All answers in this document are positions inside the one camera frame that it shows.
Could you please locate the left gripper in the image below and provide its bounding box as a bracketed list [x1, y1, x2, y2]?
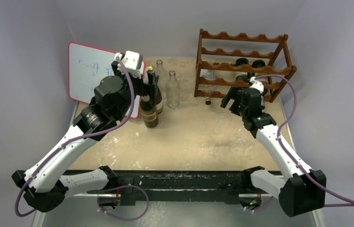
[112, 61, 157, 119]

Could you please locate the dark gold-capped wine bottle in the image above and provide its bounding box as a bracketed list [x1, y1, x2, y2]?
[146, 66, 164, 114]

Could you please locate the clear slim glass bottle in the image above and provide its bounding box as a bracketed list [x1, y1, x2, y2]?
[155, 60, 168, 99]

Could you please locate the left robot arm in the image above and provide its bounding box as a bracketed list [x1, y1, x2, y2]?
[12, 61, 158, 212]

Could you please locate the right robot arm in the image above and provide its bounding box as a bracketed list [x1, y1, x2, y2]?
[220, 87, 327, 217]

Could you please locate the clear labelled bottle in rack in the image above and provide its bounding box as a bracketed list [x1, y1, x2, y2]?
[201, 69, 216, 105]

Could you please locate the brown wooden wine rack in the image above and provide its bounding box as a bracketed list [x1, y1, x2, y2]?
[194, 29, 297, 103]

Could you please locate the red framed whiteboard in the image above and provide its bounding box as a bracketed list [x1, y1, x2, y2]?
[69, 42, 148, 121]

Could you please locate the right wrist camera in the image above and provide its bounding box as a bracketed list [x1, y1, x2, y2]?
[250, 77, 264, 94]

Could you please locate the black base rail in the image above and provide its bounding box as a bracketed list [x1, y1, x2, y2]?
[67, 170, 259, 207]

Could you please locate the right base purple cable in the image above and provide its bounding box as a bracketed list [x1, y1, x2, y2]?
[243, 191, 275, 214]

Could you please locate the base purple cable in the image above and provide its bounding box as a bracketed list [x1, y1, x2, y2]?
[97, 184, 150, 221]
[243, 191, 275, 214]

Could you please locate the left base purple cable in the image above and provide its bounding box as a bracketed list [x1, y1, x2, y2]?
[97, 184, 150, 221]

